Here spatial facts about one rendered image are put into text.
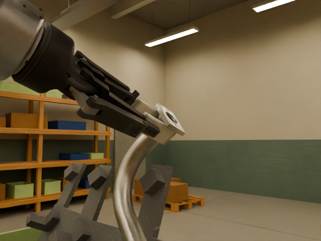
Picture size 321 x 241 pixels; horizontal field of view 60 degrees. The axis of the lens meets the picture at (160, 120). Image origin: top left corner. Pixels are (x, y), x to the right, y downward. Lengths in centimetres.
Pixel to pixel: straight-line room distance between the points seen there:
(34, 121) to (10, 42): 507
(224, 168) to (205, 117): 140
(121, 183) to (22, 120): 488
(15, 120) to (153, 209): 486
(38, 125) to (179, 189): 273
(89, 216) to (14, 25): 43
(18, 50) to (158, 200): 31
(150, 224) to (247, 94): 653
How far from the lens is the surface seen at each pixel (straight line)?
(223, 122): 715
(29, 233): 88
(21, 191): 533
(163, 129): 42
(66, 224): 71
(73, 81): 32
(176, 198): 504
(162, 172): 49
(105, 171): 63
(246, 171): 689
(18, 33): 30
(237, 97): 703
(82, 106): 31
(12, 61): 30
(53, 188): 556
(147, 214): 49
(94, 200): 63
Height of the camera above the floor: 119
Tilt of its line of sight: 5 degrees up
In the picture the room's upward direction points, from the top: straight up
